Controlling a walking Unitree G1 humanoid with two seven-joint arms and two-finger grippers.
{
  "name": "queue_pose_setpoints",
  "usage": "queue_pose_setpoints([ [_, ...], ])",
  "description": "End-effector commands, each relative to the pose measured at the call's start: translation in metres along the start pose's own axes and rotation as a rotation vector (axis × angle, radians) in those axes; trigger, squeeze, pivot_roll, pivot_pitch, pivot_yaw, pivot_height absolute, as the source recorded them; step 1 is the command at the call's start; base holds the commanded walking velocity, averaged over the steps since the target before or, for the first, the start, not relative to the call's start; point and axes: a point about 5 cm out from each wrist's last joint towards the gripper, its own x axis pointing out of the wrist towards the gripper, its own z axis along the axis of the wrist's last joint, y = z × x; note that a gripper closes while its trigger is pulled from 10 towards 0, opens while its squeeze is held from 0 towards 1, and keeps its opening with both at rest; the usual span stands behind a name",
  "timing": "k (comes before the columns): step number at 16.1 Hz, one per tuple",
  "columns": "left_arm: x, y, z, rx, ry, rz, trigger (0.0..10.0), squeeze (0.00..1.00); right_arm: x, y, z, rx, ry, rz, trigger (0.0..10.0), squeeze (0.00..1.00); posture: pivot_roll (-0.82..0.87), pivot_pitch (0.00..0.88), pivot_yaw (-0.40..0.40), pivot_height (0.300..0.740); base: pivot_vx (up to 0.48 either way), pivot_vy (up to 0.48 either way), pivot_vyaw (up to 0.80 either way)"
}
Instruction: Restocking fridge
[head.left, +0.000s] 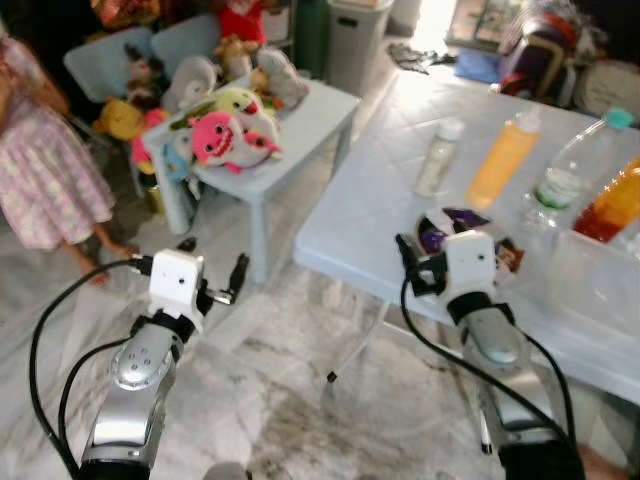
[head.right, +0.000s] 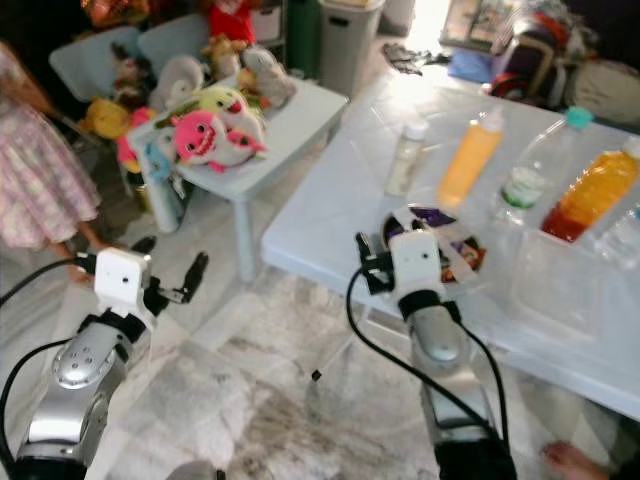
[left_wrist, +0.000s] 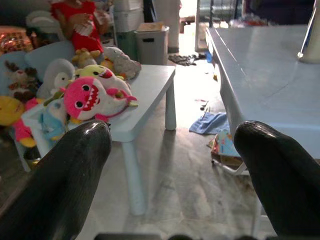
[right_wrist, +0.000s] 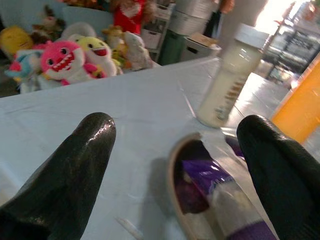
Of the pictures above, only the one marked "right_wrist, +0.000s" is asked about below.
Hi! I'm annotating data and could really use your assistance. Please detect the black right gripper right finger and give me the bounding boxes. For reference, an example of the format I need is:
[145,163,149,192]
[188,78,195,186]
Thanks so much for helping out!
[236,114,320,240]

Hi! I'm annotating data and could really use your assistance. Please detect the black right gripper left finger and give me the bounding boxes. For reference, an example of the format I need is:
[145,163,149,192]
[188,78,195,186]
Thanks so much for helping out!
[0,112,117,240]

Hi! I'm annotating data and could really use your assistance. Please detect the orange juice bottle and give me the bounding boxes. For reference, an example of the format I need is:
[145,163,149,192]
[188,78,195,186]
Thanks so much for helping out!
[271,53,320,145]

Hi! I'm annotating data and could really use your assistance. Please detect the light blue tablecloth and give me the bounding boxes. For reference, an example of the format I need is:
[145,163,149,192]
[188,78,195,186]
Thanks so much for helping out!
[0,56,320,240]

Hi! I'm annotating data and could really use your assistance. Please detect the pink shark plush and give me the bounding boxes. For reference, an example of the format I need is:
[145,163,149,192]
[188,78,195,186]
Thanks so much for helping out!
[39,39,107,86]

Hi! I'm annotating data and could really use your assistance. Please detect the white-capped milk bottle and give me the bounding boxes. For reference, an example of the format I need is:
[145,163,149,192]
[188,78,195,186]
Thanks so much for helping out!
[196,23,270,129]

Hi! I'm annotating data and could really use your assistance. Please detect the blue shark plush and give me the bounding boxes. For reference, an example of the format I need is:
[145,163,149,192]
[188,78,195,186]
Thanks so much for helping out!
[3,48,45,83]

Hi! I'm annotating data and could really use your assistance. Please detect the yellow shark plush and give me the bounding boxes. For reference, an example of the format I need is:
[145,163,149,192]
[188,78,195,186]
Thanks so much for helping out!
[77,36,118,77]

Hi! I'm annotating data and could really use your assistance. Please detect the dark metal rack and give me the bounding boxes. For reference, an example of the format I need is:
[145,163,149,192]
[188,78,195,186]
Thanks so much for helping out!
[264,14,320,78]

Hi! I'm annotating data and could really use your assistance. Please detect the white fluffy plush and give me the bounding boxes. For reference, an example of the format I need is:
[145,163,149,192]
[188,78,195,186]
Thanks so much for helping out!
[123,31,154,72]

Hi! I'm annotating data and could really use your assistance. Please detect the yellow giraffe plush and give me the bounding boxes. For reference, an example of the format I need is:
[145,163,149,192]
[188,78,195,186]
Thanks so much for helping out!
[101,24,126,69]

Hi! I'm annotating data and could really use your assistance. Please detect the large white plush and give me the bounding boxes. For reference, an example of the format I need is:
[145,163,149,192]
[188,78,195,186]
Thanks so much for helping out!
[57,21,97,42]

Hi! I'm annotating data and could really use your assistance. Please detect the round yellow plush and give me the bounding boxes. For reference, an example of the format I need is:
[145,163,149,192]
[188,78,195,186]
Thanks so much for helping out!
[0,24,35,55]

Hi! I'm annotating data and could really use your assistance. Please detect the brown plush toy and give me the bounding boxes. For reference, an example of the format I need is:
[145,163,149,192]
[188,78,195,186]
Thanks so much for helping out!
[31,6,66,43]

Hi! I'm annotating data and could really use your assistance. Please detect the white drawer shelf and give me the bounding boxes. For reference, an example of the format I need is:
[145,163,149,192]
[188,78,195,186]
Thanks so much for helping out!
[140,3,176,55]

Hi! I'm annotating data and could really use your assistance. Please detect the green bin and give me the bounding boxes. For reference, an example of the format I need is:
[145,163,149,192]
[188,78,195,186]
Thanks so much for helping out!
[157,29,187,66]

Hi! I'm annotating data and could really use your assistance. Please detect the red plush toy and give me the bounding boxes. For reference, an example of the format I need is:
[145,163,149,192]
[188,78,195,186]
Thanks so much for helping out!
[109,0,149,36]

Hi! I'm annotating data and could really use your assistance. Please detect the stacked white storage bin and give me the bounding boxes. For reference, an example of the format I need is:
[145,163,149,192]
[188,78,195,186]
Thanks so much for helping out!
[169,0,214,36]

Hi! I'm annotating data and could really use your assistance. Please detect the white box with handle slot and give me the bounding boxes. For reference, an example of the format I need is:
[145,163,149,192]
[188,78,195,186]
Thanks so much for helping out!
[181,36,221,61]

